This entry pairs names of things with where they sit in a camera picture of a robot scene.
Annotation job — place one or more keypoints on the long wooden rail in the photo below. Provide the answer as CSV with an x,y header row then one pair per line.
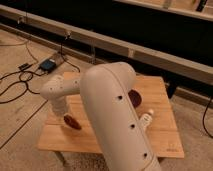
x,y
172,63

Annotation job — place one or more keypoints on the dark purple bowl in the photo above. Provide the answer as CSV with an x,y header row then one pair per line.
x,y
135,98

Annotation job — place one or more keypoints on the white plastic bottle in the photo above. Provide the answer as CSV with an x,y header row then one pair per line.
x,y
146,118

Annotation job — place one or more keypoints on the dark red pepper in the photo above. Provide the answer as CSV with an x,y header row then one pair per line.
x,y
72,122

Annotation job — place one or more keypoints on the wooden table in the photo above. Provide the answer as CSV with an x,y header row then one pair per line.
x,y
162,133

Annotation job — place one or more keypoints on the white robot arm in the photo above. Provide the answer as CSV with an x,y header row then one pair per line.
x,y
104,91

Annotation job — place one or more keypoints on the small black connector box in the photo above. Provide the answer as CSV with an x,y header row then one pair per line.
x,y
24,66

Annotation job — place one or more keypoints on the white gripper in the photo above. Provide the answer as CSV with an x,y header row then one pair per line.
x,y
59,106

